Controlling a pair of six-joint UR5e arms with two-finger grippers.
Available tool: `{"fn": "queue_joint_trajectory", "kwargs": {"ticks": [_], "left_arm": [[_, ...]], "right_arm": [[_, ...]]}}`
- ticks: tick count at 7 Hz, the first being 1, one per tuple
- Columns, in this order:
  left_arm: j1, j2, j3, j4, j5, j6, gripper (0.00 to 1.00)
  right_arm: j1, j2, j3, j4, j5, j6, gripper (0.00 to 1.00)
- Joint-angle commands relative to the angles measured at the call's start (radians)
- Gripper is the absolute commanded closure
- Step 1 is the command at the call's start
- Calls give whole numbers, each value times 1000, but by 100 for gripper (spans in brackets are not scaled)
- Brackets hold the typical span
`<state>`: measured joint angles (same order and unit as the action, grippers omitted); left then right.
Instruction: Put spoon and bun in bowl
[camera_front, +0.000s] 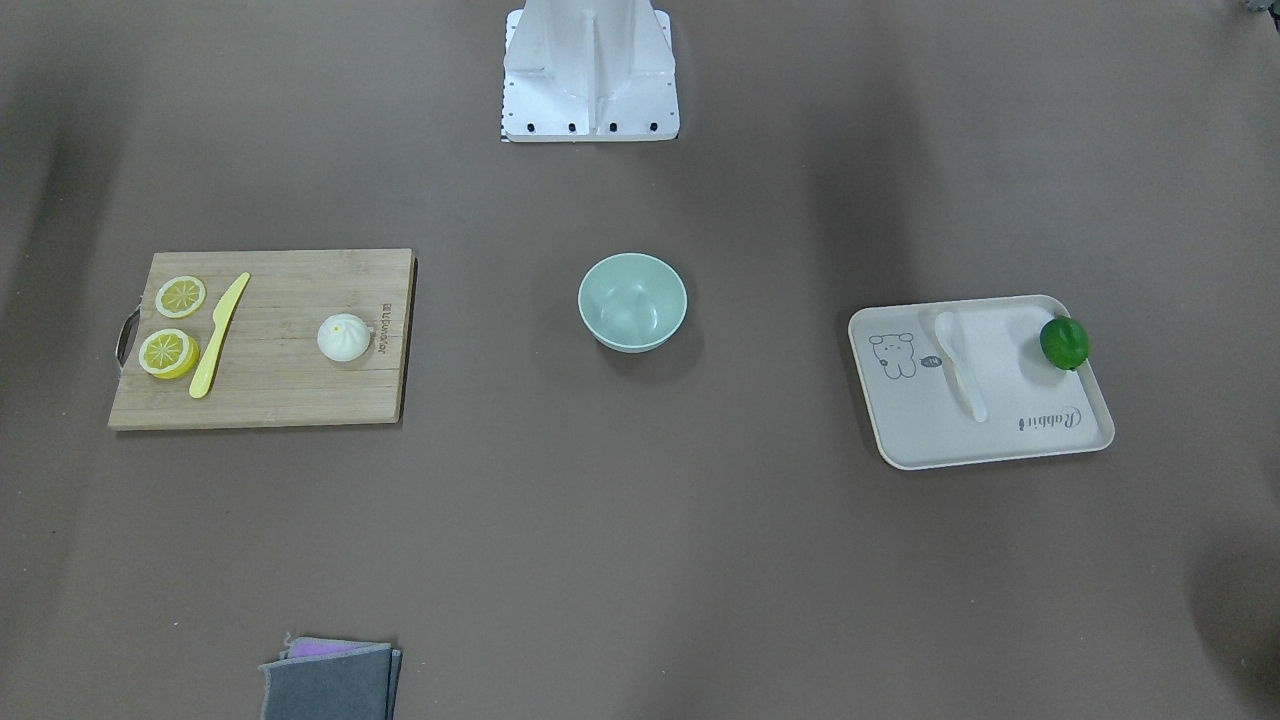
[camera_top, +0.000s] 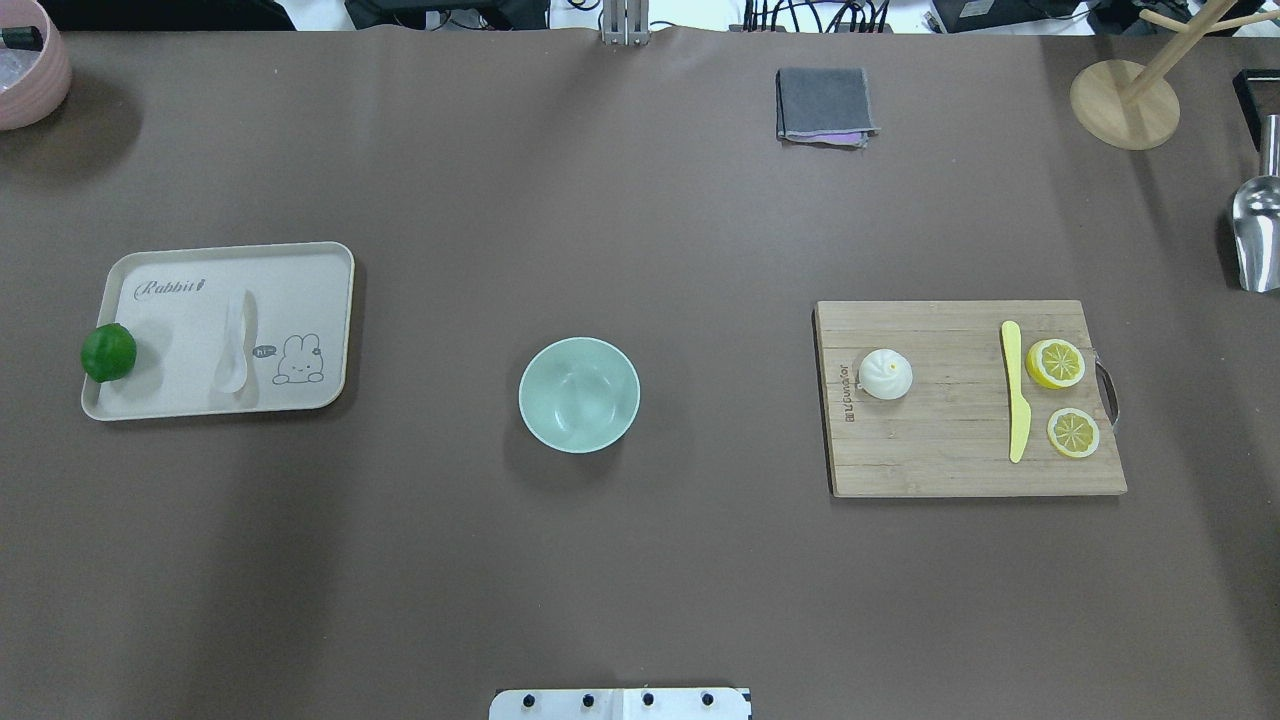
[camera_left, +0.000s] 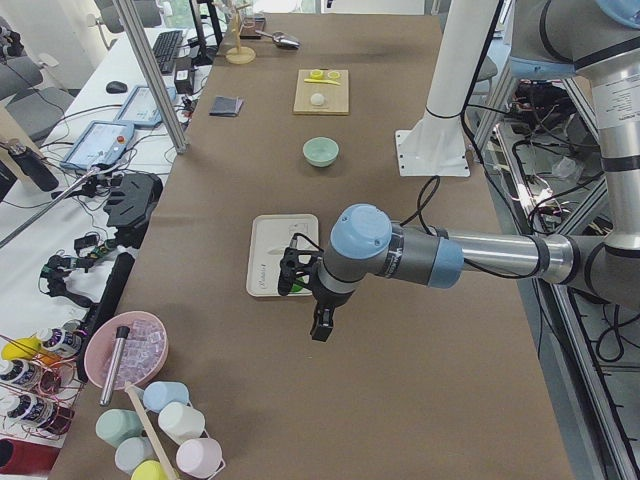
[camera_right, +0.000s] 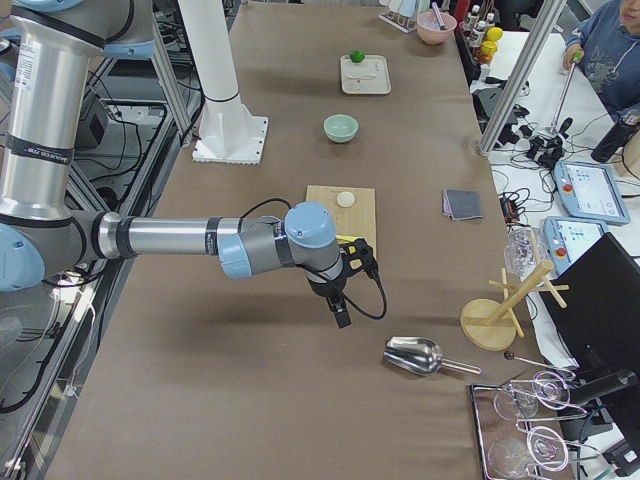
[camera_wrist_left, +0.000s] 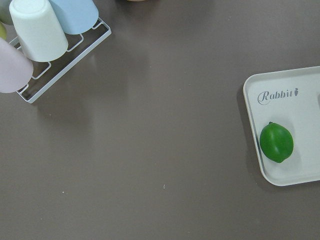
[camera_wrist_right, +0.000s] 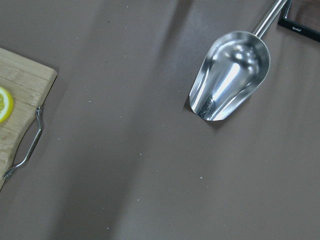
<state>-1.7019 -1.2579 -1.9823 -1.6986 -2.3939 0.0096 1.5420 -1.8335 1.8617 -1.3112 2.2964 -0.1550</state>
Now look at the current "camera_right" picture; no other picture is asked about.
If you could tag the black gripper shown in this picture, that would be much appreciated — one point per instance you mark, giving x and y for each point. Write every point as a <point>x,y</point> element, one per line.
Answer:
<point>324,288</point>

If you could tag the yellow plastic spoon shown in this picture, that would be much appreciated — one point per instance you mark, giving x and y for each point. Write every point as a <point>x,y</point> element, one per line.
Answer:
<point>343,239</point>

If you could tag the white steamed bun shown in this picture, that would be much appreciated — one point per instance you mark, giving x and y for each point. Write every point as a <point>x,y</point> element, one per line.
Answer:
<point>345,199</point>

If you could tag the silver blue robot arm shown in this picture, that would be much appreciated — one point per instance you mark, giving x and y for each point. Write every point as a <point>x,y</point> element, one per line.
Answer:
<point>41,236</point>

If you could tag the mint green bowl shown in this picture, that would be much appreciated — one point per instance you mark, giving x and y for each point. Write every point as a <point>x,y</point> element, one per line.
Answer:
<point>340,128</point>

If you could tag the pink bowl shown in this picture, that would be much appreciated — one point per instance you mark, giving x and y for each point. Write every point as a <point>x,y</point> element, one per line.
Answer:
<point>429,30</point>

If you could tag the bamboo cutting board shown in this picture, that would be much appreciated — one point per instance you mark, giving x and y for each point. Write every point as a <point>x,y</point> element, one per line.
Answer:
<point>359,220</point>

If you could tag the metal scoop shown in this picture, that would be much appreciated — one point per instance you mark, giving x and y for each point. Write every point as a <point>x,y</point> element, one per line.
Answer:
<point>422,356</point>

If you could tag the wooden mug tree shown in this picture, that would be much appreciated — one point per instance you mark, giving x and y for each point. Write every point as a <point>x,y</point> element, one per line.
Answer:
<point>493,325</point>

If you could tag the grey folded cloth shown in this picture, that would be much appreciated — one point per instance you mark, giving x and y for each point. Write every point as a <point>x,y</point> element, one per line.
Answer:
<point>461,204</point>

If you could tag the clear crumpled plastic bag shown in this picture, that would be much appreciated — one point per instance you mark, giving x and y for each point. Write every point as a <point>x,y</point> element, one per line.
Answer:
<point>525,248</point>

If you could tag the beige plastic tray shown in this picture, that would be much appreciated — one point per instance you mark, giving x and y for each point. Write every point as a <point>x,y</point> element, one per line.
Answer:
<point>368,77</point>

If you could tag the lower teach pendant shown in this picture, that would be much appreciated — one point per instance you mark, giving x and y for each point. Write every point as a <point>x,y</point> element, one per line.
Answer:
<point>569,238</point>

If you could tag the teach pendant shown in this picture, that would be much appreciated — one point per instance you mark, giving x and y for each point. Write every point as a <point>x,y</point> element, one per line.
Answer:
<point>569,238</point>
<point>589,191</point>

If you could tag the green toy vegetable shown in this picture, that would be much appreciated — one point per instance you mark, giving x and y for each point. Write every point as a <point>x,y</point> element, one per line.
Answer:
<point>356,56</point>

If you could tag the black monitor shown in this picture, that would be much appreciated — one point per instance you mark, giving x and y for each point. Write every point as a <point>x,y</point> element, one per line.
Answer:
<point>600,329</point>

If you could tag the upper teach pendant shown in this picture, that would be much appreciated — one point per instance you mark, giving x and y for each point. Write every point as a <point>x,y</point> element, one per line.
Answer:
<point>589,191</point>

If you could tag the white dish rack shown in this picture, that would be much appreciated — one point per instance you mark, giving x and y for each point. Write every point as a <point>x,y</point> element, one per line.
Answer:
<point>400,13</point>

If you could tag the yellow lemon toy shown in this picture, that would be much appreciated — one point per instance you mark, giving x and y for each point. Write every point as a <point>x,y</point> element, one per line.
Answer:
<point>493,34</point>

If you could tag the person in blue hoodie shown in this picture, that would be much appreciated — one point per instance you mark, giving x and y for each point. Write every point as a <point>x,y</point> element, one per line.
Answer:
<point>609,44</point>

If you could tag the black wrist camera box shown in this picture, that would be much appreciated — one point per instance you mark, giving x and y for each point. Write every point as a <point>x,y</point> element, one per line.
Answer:
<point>357,255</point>

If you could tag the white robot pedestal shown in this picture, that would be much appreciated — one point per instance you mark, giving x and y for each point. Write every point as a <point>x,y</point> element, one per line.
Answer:
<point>228,132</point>

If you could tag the wire glass rack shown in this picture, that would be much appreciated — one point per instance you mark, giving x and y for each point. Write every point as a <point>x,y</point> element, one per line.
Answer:
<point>537,428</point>

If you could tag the aluminium frame post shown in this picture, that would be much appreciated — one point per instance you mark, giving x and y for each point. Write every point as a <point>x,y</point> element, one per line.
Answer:
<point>535,41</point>

